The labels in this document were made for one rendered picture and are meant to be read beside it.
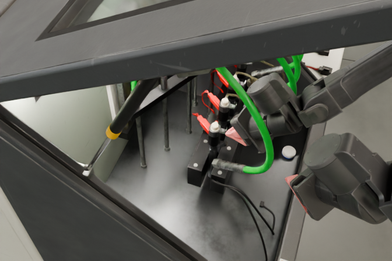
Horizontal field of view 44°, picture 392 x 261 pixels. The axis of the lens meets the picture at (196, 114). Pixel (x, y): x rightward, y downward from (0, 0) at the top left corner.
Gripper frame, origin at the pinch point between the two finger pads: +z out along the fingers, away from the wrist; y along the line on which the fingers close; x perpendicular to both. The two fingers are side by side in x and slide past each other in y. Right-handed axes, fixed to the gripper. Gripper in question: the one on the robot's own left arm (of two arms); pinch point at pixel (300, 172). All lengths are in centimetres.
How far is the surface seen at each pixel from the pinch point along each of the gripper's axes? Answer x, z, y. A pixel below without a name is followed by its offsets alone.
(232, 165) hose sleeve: 0.4, 22.6, 4.3
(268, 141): -4.9, 7.7, -0.6
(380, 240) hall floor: 104, 104, -50
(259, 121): -9.3, 6.8, -0.8
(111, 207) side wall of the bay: -12.0, 10.1, 28.5
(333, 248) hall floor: 94, 108, -31
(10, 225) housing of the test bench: -13, 41, 50
